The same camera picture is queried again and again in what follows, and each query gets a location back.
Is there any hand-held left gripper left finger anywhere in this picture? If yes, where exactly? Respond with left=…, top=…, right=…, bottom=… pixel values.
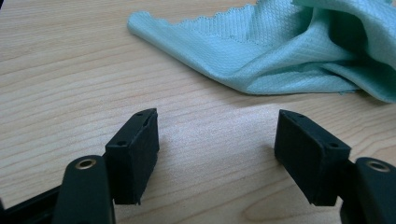
left=105, top=107, right=161, bottom=206

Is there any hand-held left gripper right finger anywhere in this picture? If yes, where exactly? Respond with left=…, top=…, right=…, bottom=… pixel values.
left=274, top=109, right=352, bottom=207

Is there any teal microfibre cloth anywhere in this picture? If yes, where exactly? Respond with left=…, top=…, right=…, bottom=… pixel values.
left=126, top=0, right=396, bottom=105

